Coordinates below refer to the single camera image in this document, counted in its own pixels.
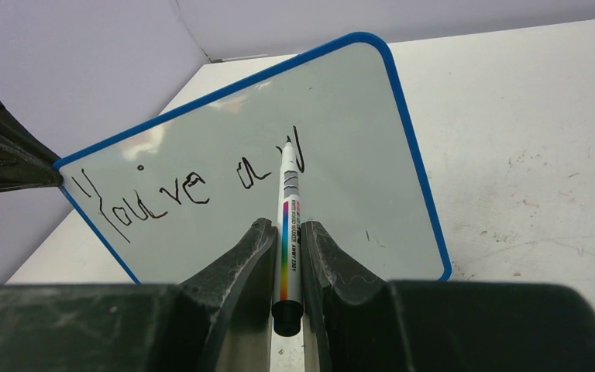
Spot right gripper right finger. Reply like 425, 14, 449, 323
301, 222, 595, 371

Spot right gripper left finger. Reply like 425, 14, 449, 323
0, 218, 277, 371

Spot white marker pen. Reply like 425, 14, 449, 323
271, 139, 304, 337

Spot blue framed whiteboard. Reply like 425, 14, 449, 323
54, 32, 451, 283

